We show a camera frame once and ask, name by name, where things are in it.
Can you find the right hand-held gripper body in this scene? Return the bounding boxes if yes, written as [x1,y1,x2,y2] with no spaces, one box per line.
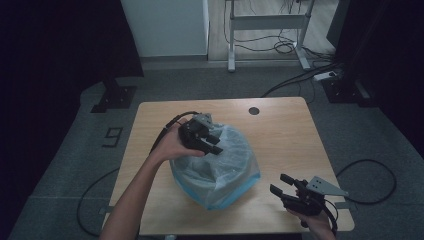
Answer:
[281,175,349,217]

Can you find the left hand-held gripper cable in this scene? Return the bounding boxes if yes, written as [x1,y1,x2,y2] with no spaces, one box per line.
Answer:
[149,110,201,154]

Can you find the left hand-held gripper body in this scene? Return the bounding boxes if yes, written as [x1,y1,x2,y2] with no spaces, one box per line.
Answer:
[178,112,218,150]

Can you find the black curtain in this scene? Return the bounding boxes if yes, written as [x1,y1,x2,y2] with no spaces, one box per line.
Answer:
[328,0,424,158]
[0,0,145,141]

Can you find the white metal desk frame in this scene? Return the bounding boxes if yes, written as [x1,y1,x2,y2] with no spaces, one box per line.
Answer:
[224,0,316,73]

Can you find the right hand-held gripper cable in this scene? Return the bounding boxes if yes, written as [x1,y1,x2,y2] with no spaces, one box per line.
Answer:
[323,199,340,237]

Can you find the hand-held gripper cable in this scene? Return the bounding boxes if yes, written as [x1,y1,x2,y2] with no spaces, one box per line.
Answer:
[149,110,201,154]
[323,199,340,237]

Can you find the white cabinet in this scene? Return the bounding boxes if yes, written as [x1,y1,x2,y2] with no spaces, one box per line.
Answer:
[120,0,210,58]

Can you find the person's right hand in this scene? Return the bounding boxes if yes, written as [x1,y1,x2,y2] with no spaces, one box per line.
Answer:
[288,208,336,240]

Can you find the black floor cable bundle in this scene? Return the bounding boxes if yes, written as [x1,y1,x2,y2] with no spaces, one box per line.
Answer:
[260,61,344,99]

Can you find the white power strip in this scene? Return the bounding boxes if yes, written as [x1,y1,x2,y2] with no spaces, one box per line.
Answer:
[313,70,338,82]

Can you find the white plastic bag blue band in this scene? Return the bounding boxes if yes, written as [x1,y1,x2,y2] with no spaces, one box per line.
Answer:
[169,122,262,211]

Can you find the person's left hand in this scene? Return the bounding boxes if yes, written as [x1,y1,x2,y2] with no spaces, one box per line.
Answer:
[151,118,205,164]

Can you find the black looped floor cable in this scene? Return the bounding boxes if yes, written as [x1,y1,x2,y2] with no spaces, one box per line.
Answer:
[335,158,398,205]
[76,167,120,238]

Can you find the black stand base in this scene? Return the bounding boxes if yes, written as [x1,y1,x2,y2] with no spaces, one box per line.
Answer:
[90,78,138,114]
[321,78,378,108]

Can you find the tangled black cables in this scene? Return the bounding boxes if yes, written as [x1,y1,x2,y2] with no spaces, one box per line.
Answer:
[223,0,334,61]

